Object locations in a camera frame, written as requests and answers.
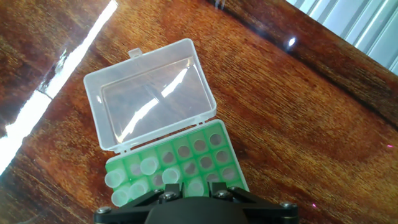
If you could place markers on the glossy brown wooden board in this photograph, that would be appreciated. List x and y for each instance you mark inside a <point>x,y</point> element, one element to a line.
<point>295,124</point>

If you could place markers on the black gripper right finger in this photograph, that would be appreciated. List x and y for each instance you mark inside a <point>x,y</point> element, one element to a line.
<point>230,195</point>

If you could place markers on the green clear pipette tip box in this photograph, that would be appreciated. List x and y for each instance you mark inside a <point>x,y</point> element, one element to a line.
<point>149,93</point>

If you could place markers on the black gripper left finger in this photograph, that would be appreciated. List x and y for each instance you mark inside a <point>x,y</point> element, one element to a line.
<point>161,196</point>

